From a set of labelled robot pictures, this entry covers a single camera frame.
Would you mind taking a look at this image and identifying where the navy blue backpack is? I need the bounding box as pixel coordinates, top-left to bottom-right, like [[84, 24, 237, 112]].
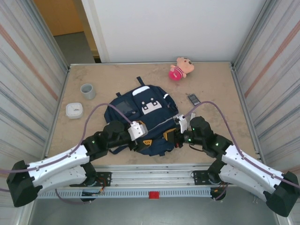
[[104, 76, 179, 157]]

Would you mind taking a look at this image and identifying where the grey cup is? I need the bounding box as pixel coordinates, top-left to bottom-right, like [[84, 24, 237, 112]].
[[80, 83, 97, 101]]

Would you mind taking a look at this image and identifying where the pink plush doll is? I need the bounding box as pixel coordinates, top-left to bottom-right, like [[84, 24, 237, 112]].
[[168, 56, 195, 82]]

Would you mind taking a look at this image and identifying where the brown wooden door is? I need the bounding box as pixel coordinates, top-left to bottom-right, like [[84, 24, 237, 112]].
[[34, 0, 99, 59]]

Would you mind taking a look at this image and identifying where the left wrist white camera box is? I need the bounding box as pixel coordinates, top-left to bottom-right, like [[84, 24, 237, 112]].
[[127, 120, 149, 142]]

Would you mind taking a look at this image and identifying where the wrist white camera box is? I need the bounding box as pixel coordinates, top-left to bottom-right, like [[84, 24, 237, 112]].
[[173, 113, 188, 134], [127, 120, 149, 142]]

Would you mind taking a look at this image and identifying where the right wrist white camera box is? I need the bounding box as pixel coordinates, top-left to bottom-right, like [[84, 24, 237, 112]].
[[173, 113, 188, 134]]

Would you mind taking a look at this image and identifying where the aluminium mounting rail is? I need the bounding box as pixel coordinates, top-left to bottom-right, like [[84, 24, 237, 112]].
[[24, 164, 281, 189]]

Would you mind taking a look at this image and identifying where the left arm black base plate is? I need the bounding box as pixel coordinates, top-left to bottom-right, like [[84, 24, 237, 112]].
[[69, 172, 112, 188]]

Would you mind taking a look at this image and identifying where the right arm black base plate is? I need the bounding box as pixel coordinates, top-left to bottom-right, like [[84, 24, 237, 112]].
[[192, 170, 236, 186]]

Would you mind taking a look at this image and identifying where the grey slotted cable duct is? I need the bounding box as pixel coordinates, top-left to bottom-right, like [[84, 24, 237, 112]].
[[34, 188, 213, 199]]

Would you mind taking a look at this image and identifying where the striped enclosure side panel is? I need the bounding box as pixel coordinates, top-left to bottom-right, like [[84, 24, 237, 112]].
[[231, 0, 300, 225], [0, 0, 71, 225]]

